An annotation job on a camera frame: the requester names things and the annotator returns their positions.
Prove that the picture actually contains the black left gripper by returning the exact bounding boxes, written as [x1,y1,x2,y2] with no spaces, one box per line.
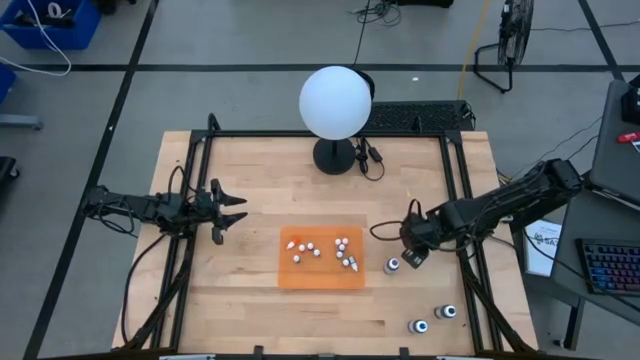
[192,178,250,246]

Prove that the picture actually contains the translucent orange plastic bin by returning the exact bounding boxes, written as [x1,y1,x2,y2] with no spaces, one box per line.
[277,224,367,291]

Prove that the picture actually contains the black perforated metal box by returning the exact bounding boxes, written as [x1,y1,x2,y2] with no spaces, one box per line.
[367,99,476,134]

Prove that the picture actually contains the white printed paper sheet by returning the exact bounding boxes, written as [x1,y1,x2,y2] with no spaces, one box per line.
[523,218,564,279]

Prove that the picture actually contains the white globe table lamp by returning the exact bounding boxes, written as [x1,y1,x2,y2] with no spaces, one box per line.
[298,65,375,176]

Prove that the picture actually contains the dark grey desk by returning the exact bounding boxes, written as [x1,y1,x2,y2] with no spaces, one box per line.
[549,187,640,326]

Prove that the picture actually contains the backlit computer keyboard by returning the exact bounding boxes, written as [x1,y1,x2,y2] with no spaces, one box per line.
[574,237,640,297]

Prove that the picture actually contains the grey side table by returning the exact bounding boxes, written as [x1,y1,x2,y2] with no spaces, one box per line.
[588,78,640,207]

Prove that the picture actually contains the grey metal floor base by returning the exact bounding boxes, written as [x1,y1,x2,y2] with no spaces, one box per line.
[0,113,45,132]

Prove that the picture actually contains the black floor fan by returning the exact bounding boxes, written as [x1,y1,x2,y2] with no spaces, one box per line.
[472,0,536,95]

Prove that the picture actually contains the blue plastic crate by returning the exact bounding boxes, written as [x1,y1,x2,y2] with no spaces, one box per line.
[0,0,103,51]
[0,63,17,105]

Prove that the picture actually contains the black desktop device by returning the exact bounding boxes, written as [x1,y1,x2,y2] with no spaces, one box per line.
[621,73,640,126]

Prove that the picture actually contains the black aluminium table frame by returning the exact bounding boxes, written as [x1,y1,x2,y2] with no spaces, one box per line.
[119,112,536,360]

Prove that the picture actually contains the black lamp power cable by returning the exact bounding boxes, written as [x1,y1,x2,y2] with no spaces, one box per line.
[352,137,387,182]

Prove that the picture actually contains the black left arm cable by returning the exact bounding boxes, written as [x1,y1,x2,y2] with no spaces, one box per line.
[121,232,169,346]

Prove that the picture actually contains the yellow floor cable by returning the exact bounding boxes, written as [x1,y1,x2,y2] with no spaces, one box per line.
[456,0,494,101]

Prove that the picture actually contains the black floor cable bundle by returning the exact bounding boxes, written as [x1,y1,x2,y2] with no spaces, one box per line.
[349,0,404,69]

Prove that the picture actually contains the white coiled cable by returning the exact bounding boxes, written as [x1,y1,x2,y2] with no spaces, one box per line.
[0,0,73,78]

